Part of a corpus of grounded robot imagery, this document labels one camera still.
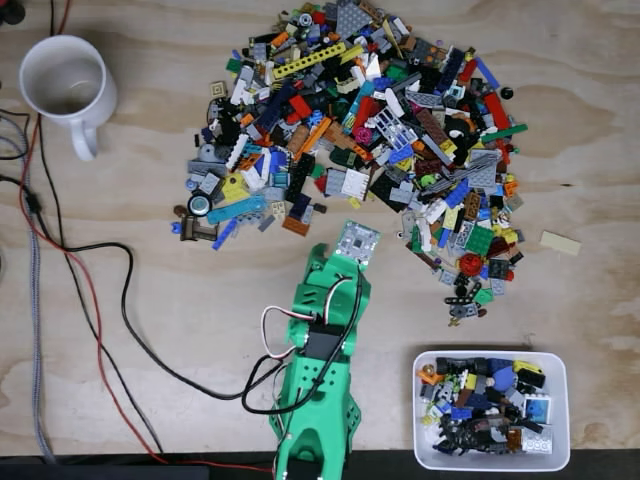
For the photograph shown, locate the brown Lego fence piece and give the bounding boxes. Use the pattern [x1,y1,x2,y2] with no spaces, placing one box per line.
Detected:
[179,214,220,242]

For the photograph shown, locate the thick black cable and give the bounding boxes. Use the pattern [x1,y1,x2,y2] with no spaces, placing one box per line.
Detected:
[19,184,291,416]

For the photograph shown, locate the thin black cable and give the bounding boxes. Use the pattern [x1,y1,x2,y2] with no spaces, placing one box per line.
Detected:
[37,112,166,456]

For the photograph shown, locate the white framed blue Lego panel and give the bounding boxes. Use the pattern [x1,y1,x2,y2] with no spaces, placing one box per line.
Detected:
[522,394,555,426]

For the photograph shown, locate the white Lego brick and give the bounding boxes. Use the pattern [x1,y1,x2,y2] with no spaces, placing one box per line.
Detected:
[424,197,447,225]

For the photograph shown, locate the narrow blue Lego plate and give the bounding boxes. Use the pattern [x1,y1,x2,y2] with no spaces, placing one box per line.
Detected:
[211,218,239,251]

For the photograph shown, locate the grey studded Lego plate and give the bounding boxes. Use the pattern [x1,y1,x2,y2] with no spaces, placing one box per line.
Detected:
[467,149,501,189]

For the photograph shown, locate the yellow black Lego piece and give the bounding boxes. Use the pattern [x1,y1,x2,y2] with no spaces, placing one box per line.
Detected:
[512,359,545,382]

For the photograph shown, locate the black Lego wheel axle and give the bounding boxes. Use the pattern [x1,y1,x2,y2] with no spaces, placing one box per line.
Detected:
[434,355,489,376]

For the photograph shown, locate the blue Lego brick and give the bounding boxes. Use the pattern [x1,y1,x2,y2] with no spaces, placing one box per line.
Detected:
[444,179,471,211]

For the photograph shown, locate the wide black Lego plate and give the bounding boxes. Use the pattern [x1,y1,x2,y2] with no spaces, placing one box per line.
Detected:
[367,172,406,209]

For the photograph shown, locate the dark blue Lego plate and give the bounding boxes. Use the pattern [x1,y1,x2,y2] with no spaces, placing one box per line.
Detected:
[439,47,466,79]

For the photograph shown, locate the black round object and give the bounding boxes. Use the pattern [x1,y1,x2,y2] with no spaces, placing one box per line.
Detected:
[0,0,26,26]

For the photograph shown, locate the teal Lego technic beam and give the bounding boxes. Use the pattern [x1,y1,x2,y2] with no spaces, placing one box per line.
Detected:
[206,195,269,226]

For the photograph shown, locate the grey braided cable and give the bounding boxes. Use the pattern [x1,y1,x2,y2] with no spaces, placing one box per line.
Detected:
[0,114,56,462]

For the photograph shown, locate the white Lego window grille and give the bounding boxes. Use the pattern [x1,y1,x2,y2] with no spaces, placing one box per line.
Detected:
[372,107,419,151]

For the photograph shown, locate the white red black servo wire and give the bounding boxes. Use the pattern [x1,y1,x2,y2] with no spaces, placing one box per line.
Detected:
[261,274,362,360]

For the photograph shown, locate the long green Lego plate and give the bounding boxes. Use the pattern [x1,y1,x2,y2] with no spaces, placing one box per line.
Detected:
[480,123,529,143]

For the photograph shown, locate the yellow Lego technic beam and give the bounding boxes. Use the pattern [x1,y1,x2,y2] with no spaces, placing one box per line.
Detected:
[272,42,347,80]

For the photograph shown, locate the red cable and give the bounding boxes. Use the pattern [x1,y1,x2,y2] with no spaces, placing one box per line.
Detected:
[18,112,276,474]

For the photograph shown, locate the bare camera circuit board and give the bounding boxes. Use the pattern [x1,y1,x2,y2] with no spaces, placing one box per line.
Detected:
[333,219,381,272]

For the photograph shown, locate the long black Lego plate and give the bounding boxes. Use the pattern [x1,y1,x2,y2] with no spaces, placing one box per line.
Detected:
[284,152,316,204]

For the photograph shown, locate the light grey studded Lego brick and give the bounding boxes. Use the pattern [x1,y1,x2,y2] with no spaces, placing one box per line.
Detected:
[522,427,555,454]

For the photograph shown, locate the yellow Lego slope piece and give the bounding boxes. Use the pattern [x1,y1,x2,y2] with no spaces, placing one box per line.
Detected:
[221,173,250,204]

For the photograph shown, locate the white ceramic mug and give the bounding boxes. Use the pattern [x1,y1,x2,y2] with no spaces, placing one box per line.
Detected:
[18,33,119,162]

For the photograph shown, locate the blue rounded Lego piece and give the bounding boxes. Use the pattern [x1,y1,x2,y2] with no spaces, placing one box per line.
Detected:
[487,364,517,391]

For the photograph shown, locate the tan Lego plate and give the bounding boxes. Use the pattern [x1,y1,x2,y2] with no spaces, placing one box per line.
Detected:
[539,229,584,257]

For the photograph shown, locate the black Lego technic liftarm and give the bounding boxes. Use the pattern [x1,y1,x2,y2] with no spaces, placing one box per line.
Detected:
[444,282,482,307]

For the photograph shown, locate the long orange Lego plate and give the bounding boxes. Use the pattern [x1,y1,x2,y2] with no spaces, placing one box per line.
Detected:
[292,117,332,162]

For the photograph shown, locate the long red Lego brick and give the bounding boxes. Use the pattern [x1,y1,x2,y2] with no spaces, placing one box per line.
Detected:
[482,92,512,132]

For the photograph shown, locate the green square Lego plate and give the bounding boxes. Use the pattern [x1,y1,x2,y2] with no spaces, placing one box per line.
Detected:
[467,224,496,254]

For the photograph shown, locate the long blue Lego plate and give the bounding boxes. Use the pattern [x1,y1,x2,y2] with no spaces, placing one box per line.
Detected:
[474,57,501,90]

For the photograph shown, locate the grey square Lego plate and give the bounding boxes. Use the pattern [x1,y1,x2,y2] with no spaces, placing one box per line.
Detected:
[324,168,349,196]

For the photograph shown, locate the white square Lego plate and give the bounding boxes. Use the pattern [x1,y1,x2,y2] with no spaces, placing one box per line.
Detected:
[344,168,371,199]

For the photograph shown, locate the short red Lego brick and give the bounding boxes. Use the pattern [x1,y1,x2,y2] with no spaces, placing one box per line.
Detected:
[288,94,314,119]

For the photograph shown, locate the orange brown Lego plate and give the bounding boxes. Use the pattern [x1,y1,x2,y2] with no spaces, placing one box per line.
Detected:
[281,214,311,236]

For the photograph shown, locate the grey Lego wedge plate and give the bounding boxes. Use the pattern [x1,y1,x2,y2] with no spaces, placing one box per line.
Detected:
[335,0,376,39]

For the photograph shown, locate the white plastic bin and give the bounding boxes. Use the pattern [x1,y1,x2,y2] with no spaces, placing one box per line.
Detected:
[412,349,571,472]

